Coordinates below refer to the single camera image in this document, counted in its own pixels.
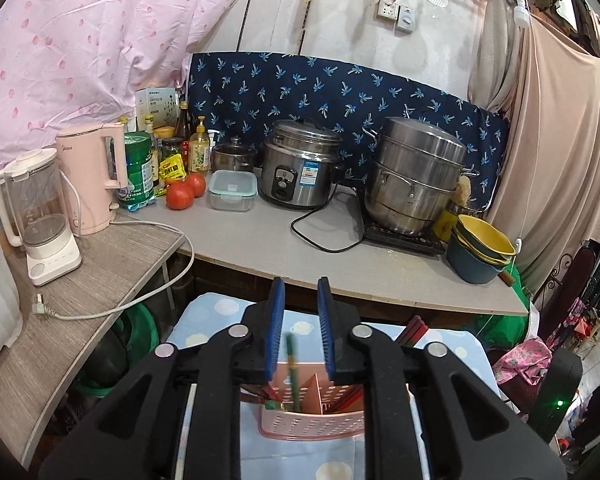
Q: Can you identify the pink electric kettle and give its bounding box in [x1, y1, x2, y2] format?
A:
[56, 122, 128, 236]

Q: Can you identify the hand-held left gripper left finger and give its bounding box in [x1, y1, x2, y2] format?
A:
[39, 276, 287, 480]

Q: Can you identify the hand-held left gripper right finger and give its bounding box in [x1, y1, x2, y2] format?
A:
[316, 276, 566, 480]

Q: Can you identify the yellow oil bottle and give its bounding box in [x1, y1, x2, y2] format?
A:
[187, 116, 211, 176]

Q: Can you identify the yellow cup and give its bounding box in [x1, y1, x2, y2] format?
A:
[434, 207, 458, 242]

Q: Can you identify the yellow packet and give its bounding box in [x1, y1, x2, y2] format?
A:
[159, 154, 188, 183]

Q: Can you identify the steel rice cooker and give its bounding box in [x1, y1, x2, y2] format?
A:
[257, 119, 343, 211]

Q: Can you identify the white wall switch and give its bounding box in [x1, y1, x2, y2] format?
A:
[396, 5, 417, 33]

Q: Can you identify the green bag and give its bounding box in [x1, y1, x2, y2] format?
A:
[467, 265, 531, 348]

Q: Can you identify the dark wooden headboard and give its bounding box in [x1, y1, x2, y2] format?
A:
[532, 247, 596, 341]

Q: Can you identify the navy floral cloth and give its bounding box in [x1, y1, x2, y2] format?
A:
[186, 51, 511, 211]

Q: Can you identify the pink utensil holder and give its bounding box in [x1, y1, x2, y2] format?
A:
[257, 357, 367, 438]

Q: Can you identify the small glass lid pot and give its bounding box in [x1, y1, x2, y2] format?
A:
[211, 136, 258, 173]

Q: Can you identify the blue dotted tablecloth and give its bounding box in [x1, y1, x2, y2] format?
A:
[170, 292, 503, 480]

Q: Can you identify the black power cord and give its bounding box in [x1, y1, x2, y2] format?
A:
[290, 182, 366, 253]

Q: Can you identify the green can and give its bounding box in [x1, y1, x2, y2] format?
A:
[124, 131, 160, 203]

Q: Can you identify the white carton box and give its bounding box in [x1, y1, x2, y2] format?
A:
[134, 87, 178, 131]

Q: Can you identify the tan loofah scrubber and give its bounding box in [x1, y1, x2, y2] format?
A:
[455, 175, 473, 207]

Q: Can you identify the green basin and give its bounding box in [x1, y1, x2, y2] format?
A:
[75, 305, 161, 398]

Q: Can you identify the white blender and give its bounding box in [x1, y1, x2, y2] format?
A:
[0, 150, 83, 287]

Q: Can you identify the dark sauce bottle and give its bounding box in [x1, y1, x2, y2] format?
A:
[175, 101, 191, 141]

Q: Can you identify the black induction cooker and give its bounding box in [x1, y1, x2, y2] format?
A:
[360, 202, 448, 257]

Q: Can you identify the yellow lined bowl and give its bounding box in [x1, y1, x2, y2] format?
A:
[454, 214, 517, 261]

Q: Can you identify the white power cord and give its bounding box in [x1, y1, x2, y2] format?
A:
[32, 210, 196, 321]

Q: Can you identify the steel steamer pot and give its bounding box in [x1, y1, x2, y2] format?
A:
[362, 116, 478, 236]

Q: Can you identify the pink floral cloth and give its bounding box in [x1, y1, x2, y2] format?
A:
[492, 337, 553, 386]

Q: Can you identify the beige curtain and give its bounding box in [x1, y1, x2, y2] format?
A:
[467, 0, 600, 293]

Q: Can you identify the pink printed sheet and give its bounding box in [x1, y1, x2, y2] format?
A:
[0, 0, 266, 196]

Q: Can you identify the clear plastic food container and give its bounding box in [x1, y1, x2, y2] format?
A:
[208, 170, 257, 212]

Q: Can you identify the glass jar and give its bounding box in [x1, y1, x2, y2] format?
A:
[159, 137, 183, 161]

